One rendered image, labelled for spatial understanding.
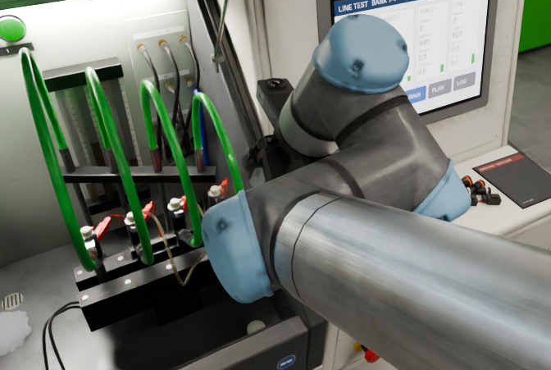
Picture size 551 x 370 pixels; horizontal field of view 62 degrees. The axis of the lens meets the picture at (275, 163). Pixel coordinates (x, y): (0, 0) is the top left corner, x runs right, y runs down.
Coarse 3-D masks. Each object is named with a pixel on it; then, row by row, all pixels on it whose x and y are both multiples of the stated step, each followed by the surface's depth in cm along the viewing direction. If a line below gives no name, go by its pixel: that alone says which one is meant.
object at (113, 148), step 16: (96, 80) 68; (96, 96) 67; (96, 112) 85; (112, 128) 65; (112, 144) 64; (112, 160) 93; (128, 176) 64; (128, 192) 64; (144, 224) 66; (144, 240) 67; (144, 256) 69
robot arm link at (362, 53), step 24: (336, 24) 39; (360, 24) 39; (384, 24) 39; (336, 48) 37; (360, 48) 37; (384, 48) 38; (312, 72) 41; (336, 72) 38; (360, 72) 37; (384, 72) 37; (312, 96) 42; (336, 96) 40; (360, 96) 39; (384, 96) 38; (312, 120) 44; (336, 120) 40
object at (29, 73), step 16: (32, 64) 74; (32, 80) 60; (32, 96) 59; (48, 96) 83; (32, 112) 58; (48, 112) 85; (48, 144) 57; (64, 144) 91; (48, 160) 57; (64, 192) 57; (64, 208) 57; (80, 240) 59; (80, 256) 60
